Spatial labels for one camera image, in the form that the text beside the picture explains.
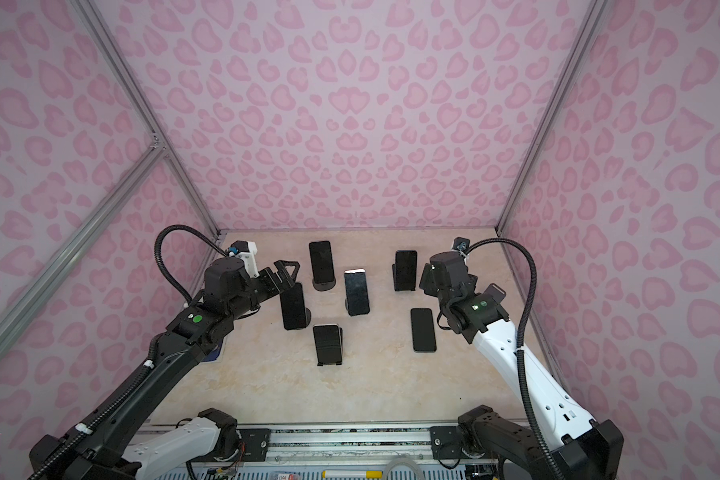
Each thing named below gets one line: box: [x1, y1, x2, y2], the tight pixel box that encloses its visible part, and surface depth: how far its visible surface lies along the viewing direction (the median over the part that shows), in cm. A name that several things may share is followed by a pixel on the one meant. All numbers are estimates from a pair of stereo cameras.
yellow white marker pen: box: [321, 470, 383, 479], surface depth 70 cm
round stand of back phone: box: [312, 278, 336, 291], surface depth 106 cm
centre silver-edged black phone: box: [344, 268, 370, 316], surface depth 97 cm
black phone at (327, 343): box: [313, 323, 342, 363], surface depth 84 cm
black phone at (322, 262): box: [309, 240, 335, 284], surface depth 99 cm
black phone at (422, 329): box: [410, 308, 437, 353], surface depth 95 cm
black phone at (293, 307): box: [280, 282, 307, 330], surface depth 92 cm
